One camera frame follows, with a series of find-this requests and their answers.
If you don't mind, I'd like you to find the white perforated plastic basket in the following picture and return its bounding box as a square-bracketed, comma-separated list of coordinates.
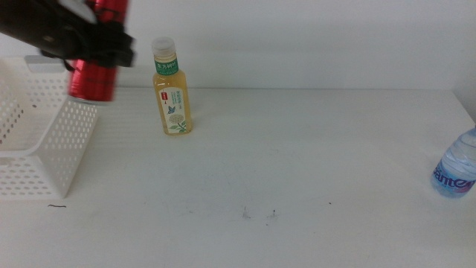
[0, 54, 100, 200]

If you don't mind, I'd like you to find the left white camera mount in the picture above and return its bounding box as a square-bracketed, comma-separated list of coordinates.
[57, 0, 99, 25]

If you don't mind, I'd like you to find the red soda can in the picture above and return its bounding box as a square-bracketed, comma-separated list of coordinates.
[66, 0, 129, 103]

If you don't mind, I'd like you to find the grey wall rail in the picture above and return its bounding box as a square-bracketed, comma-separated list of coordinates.
[118, 63, 150, 74]

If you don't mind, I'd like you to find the yellow tea bottle green label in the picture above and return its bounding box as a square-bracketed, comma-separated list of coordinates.
[150, 36, 193, 136]

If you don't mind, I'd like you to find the clear water bottle blue cap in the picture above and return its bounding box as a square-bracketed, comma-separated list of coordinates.
[430, 126, 476, 199]

